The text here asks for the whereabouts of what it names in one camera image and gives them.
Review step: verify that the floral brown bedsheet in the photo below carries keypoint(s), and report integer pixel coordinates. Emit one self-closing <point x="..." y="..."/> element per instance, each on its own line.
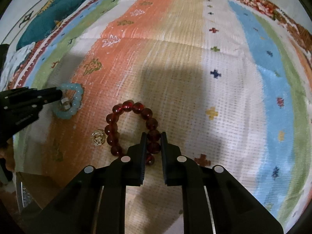
<point x="268" y="2"/>

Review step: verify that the left hand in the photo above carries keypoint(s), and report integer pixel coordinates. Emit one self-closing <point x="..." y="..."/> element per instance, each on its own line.
<point x="7" y="153"/>

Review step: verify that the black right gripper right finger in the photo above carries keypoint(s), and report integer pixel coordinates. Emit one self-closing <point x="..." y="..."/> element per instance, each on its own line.
<point x="178" y="170"/>

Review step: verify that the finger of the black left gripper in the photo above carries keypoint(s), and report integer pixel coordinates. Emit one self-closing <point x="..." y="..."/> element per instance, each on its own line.
<point x="47" y="96"/>

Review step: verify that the white crumpled cloth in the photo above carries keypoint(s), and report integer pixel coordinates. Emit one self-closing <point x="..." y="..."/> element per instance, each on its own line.
<point x="12" y="62"/>

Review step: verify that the teal pillow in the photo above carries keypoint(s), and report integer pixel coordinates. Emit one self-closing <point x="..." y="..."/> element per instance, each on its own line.
<point x="47" y="19"/>

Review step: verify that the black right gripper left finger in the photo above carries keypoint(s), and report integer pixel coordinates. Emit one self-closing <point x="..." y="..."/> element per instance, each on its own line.
<point x="129" y="169"/>

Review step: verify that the striped colourful christmas mat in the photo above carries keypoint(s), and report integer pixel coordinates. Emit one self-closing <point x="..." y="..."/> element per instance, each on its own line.
<point x="170" y="90"/>

